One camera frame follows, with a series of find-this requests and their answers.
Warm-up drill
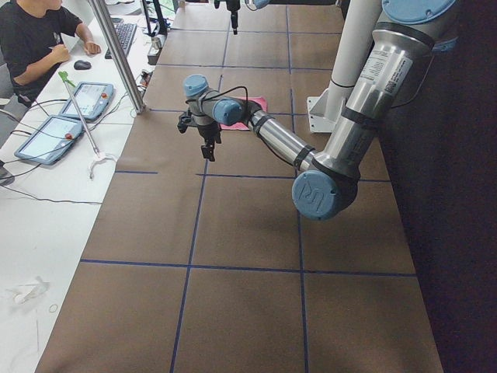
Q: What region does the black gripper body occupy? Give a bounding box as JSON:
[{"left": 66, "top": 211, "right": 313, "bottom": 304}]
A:
[
  {"left": 214, "top": 0, "right": 239, "bottom": 12},
  {"left": 177, "top": 110, "right": 221, "bottom": 145}
]

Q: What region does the pink grey towel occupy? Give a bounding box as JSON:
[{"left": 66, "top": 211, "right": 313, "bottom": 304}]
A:
[{"left": 221, "top": 96, "right": 268, "bottom": 131}]

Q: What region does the black monitor stand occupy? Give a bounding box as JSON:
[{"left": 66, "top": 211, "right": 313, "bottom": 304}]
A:
[{"left": 140, "top": 0, "right": 169, "bottom": 37}]

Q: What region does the black keyboard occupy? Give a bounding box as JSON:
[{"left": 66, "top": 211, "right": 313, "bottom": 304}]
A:
[{"left": 114, "top": 23, "right": 137, "bottom": 57}]

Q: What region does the far blue teach pendant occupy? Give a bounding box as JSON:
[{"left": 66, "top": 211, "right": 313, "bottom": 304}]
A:
[{"left": 66, "top": 82, "right": 114, "bottom": 123}]

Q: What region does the blue teach pendant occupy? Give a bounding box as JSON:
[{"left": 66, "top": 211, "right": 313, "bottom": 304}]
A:
[
  {"left": 14, "top": 115, "right": 83, "bottom": 166},
  {"left": 66, "top": 82, "right": 114, "bottom": 123}
]

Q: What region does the black computer mouse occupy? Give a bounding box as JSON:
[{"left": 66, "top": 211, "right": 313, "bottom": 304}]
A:
[{"left": 73, "top": 60, "right": 92, "bottom": 71}]

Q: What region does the near blue teach pendant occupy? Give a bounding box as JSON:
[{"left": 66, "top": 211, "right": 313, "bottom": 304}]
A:
[{"left": 14, "top": 115, "right": 83, "bottom": 166}]

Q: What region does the long reacher grabber tool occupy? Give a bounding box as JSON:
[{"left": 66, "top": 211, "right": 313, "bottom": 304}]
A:
[{"left": 58, "top": 71, "right": 117, "bottom": 180}]

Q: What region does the person in black shirt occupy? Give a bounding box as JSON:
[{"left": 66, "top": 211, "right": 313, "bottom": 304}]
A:
[{"left": 1, "top": 0, "right": 101, "bottom": 107}]

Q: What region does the crumpled white tissue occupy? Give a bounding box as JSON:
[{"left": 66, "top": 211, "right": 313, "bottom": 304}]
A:
[{"left": 6, "top": 276, "right": 50, "bottom": 305}]

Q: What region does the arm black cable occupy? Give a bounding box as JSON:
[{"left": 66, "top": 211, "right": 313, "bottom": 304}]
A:
[{"left": 184, "top": 85, "right": 251, "bottom": 117}]

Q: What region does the aluminium frame post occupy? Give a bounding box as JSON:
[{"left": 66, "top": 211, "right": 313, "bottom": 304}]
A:
[{"left": 89, "top": 0, "right": 145, "bottom": 115}]

